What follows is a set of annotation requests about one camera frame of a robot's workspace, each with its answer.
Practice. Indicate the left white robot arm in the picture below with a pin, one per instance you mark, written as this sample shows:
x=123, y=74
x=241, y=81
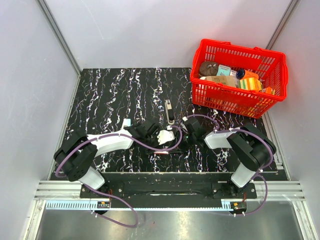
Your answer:
x=76, y=155

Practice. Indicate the orange bottle blue cap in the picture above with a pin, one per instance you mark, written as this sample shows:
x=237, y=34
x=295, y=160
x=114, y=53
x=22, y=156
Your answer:
x=243, y=74

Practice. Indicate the brown round object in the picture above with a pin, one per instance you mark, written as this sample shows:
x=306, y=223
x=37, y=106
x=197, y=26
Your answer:
x=208, y=68

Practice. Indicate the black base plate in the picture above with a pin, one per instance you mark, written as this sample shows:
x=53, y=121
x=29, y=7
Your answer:
x=175, y=190

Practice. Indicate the aluminium rail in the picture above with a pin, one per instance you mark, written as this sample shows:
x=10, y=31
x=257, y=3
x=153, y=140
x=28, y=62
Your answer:
x=61, y=195

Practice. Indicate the red plastic basket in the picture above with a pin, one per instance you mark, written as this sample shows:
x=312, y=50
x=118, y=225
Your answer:
x=270, y=65

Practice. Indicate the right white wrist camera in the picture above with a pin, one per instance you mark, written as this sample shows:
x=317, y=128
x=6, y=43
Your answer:
x=183, y=125

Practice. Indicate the teal small box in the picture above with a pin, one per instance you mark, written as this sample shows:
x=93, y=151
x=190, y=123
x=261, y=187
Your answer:
x=223, y=70

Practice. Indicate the yellow green sponge pack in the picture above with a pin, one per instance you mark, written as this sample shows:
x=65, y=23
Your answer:
x=250, y=84

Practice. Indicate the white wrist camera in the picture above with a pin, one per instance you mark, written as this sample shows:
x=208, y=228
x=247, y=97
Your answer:
x=183, y=125
x=165, y=136

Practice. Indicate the cardboard box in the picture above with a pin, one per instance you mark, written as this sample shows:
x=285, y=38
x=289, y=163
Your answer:
x=225, y=80

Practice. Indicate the staple box with staples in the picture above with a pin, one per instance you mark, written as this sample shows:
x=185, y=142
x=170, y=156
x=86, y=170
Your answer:
x=164, y=151

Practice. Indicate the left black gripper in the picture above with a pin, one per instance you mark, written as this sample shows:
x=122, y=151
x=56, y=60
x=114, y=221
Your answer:
x=155, y=134

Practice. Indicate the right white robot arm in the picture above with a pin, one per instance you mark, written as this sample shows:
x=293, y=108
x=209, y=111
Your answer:
x=253, y=149

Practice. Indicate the orange small package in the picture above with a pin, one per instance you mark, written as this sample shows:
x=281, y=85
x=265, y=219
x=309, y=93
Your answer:
x=268, y=90

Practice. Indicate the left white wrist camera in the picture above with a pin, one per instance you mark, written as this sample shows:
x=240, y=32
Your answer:
x=165, y=136

